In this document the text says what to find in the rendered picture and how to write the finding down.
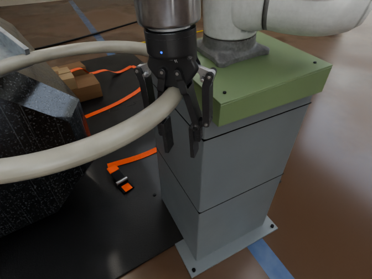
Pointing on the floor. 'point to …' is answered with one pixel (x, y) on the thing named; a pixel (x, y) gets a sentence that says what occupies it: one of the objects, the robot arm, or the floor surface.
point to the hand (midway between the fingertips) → (180, 138)
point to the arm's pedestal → (225, 180)
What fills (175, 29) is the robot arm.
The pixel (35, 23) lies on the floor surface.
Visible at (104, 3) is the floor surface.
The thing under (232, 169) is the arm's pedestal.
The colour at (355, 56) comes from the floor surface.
